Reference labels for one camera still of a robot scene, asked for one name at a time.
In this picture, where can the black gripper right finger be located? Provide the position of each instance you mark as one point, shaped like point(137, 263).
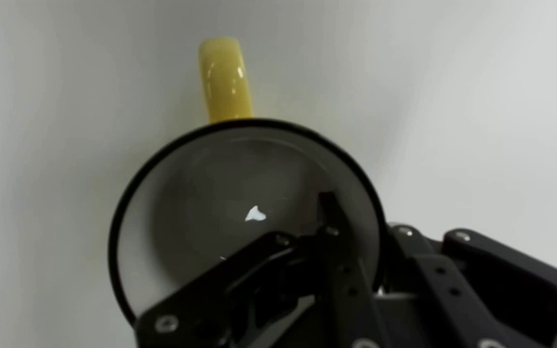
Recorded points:
point(497, 290)

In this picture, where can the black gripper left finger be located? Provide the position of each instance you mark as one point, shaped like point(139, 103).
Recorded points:
point(290, 290)

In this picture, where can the yellow enamel cup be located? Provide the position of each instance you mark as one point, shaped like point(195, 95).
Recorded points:
point(194, 194)

